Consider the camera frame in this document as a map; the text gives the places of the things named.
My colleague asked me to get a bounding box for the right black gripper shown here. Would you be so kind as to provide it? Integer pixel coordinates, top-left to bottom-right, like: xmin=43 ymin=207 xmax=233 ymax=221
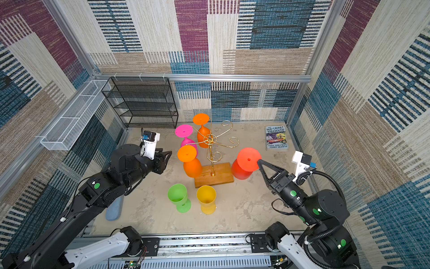
xmin=257 ymin=158 xmax=318 ymax=225

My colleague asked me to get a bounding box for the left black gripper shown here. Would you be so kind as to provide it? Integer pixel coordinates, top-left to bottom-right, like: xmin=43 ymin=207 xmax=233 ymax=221
xmin=124 ymin=147 xmax=172 ymax=190

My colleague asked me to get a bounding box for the red plastic wine glass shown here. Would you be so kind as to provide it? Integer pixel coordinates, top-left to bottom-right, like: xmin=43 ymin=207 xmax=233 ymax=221
xmin=231 ymin=148 xmax=262 ymax=180

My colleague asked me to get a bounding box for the green plastic wine glass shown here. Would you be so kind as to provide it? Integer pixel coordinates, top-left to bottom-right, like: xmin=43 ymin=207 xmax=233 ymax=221
xmin=168 ymin=184 xmax=191 ymax=213

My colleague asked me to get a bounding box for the yellow plastic wine glass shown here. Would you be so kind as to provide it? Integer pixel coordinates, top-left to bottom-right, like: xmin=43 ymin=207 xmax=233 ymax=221
xmin=197 ymin=186 xmax=217 ymax=215

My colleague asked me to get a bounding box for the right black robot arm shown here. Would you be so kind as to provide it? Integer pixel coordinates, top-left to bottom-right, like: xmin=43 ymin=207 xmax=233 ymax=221
xmin=257 ymin=160 xmax=360 ymax=269

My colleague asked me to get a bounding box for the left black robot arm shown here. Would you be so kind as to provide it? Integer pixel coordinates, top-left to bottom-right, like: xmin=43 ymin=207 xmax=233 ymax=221
xmin=2 ymin=144 xmax=172 ymax=269

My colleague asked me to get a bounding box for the orange front wine glass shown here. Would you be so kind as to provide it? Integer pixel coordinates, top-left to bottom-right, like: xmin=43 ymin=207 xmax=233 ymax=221
xmin=178 ymin=145 xmax=203 ymax=178

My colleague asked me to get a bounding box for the orange wine glass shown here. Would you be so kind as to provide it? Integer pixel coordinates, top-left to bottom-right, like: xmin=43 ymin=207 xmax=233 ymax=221
xmin=193 ymin=113 xmax=211 ymax=149
xmin=178 ymin=145 xmax=203 ymax=178

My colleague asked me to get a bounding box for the pink plastic wine glass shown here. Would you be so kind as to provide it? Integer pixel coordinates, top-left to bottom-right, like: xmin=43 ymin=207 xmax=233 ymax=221
xmin=175 ymin=124 xmax=198 ymax=153

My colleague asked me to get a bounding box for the orange back wine glass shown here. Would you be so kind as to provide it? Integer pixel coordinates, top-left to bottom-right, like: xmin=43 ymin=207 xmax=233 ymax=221
xmin=193 ymin=113 xmax=211 ymax=149

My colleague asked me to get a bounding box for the wooden rack base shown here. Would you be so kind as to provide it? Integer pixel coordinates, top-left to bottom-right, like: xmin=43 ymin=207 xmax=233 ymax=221
xmin=194 ymin=163 xmax=234 ymax=188

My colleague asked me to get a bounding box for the paperback book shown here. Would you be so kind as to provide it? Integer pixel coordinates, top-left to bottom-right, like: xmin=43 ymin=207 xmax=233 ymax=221
xmin=265 ymin=126 xmax=288 ymax=151

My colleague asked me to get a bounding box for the blue sponge pad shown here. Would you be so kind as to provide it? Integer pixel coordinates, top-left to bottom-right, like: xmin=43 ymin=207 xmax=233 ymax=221
xmin=105 ymin=196 xmax=124 ymax=221

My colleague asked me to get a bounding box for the white mesh basket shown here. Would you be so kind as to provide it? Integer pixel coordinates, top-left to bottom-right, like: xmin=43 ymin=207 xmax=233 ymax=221
xmin=40 ymin=80 xmax=107 ymax=151

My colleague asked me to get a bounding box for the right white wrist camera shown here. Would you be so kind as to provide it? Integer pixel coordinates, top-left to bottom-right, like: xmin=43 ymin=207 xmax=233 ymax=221
xmin=292 ymin=151 xmax=316 ymax=186

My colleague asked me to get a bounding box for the gold wire glass rack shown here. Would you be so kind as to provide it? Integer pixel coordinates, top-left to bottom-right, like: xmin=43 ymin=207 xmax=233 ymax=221
xmin=193 ymin=118 xmax=240 ymax=165

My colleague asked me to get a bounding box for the black wire shelf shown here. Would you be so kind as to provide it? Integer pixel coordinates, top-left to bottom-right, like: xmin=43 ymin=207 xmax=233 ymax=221
xmin=101 ymin=77 xmax=179 ymax=129

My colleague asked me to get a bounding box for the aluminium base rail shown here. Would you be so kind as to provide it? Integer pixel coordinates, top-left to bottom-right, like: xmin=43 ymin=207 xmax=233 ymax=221
xmin=56 ymin=230 xmax=350 ymax=269

